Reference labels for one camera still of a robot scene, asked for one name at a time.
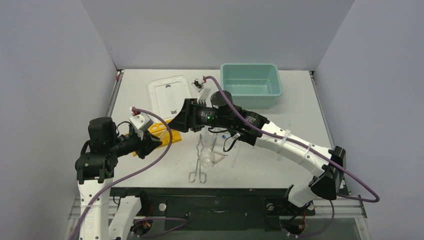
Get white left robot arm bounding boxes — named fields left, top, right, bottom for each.
left=71, top=113, right=162, bottom=240

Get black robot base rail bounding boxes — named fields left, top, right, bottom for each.
left=110, top=187, right=316, bottom=231

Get blue funnel on stem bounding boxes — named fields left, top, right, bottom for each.
left=202, top=129, right=215, bottom=148

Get yellow test tube rack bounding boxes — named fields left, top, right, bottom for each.
left=128, top=121, right=182, bottom=156

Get teal plastic bin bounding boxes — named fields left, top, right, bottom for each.
left=220, top=63, right=283, bottom=109

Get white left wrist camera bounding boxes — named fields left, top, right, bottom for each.
left=128, top=108, right=154, bottom=139

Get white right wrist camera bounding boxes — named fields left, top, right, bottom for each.
left=191, top=78, right=211, bottom=104

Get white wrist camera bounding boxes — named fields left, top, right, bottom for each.
left=128, top=108, right=154, bottom=139
left=191, top=78, right=211, bottom=104

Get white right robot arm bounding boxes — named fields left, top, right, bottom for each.
left=168, top=91, right=346, bottom=214

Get metal crucible tongs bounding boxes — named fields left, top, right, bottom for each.
left=188, top=134, right=207, bottom=184

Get white plastic bin lid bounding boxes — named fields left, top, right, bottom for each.
left=148, top=75, right=192, bottom=120

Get small glass beaker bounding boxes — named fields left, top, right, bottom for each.
left=200, top=150, right=215, bottom=168

